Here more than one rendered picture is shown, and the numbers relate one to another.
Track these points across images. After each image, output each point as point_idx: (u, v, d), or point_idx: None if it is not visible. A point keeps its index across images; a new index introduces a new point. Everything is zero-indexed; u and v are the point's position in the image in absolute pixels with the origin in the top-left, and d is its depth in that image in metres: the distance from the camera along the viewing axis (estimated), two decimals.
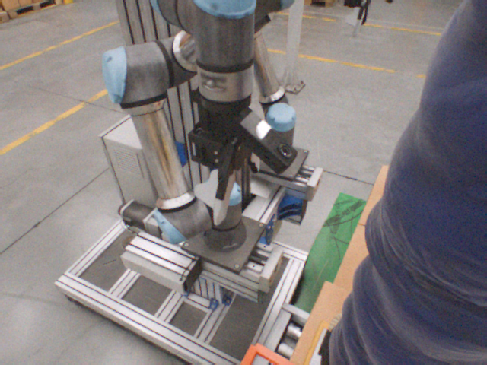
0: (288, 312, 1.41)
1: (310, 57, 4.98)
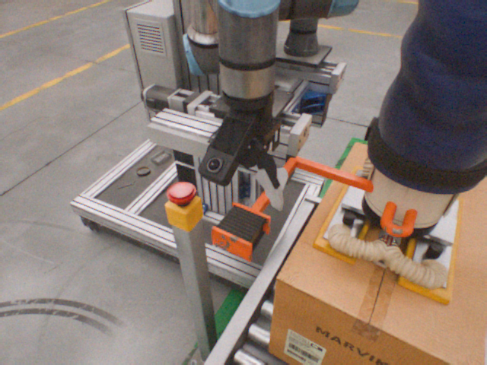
0: (311, 203, 1.40)
1: (316, 25, 4.96)
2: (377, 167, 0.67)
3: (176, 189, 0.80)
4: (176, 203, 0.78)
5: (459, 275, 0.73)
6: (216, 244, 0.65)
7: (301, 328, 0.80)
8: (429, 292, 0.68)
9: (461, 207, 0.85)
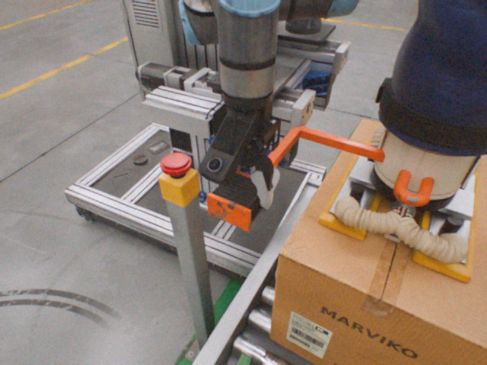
0: (313, 187, 1.34)
1: None
2: (389, 130, 0.61)
3: (170, 160, 0.74)
4: (170, 174, 0.72)
5: (479, 250, 0.67)
6: (212, 214, 0.59)
7: (305, 309, 0.74)
8: (447, 268, 0.62)
9: (478, 182, 0.79)
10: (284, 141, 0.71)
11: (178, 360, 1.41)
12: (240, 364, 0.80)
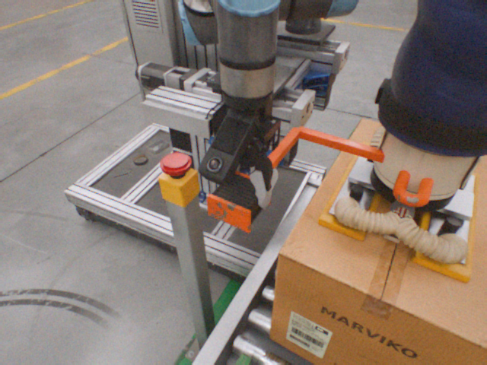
0: (313, 187, 1.34)
1: None
2: (389, 131, 0.61)
3: (170, 160, 0.74)
4: (170, 174, 0.73)
5: (479, 250, 0.67)
6: (212, 214, 0.59)
7: (305, 309, 0.74)
8: (447, 268, 0.62)
9: (477, 182, 0.79)
10: (284, 141, 0.71)
11: (178, 360, 1.42)
12: (240, 364, 0.80)
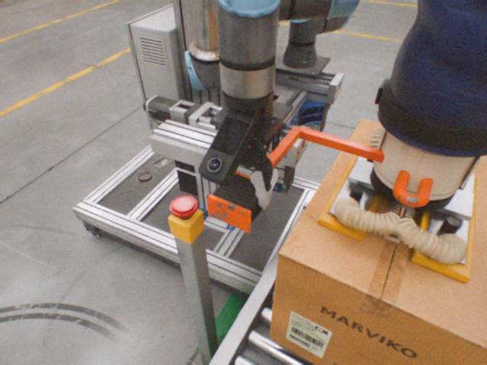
0: None
1: None
2: (389, 131, 0.61)
3: (179, 203, 0.83)
4: (179, 217, 0.82)
5: (478, 250, 0.67)
6: (212, 214, 0.59)
7: (305, 309, 0.74)
8: (446, 268, 0.62)
9: (477, 182, 0.79)
10: (283, 141, 0.71)
11: None
12: None
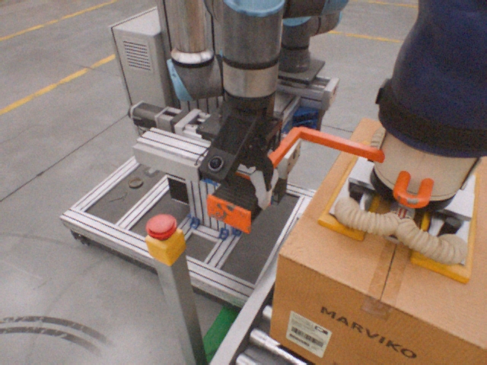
0: None
1: None
2: (389, 131, 0.60)
3: (157, 223, 0.77)
4: (155, 238, 0.75)
5: (479, 251, 0.67)
6: (212, 215, 0.59)
7: (304, 309, 0.74)
8: (447, 269, 0.62)
9: (478, 182, 0.79)
10: (284, 141, 0.71)
11: None
12: None
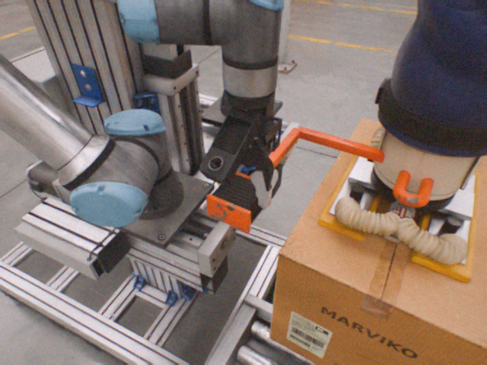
0: (252, 306, 1.09)
1: (303, 38, 4.66)
2: (389, 131, 0.61)
3: None
4: None
5: (479, 250, 0.67)
6: (212, 215, 0.59)
7: (305, 309, 0.74)
8: (447, 269, 0.62)
9: (478, 182, 0.79)
10: (283, 141, 0.71)
11: None
12: None
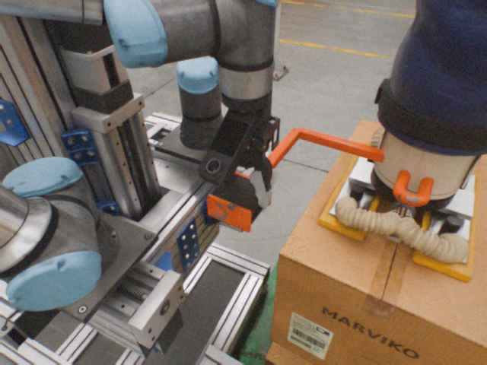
0: (213, 361, 0.97)
1: (296, 42, 4.54)
2: (389, 130, 0.61)
3: None
4: None
5: (479, 249, 0.67)
6: (212, 214, 0.59)
7: (306, 309, 0.74)
8: (447, 268, 0.62)
9: (478, 182, 0.79)
10: (283, 142, 0.71)
11: None
12: None
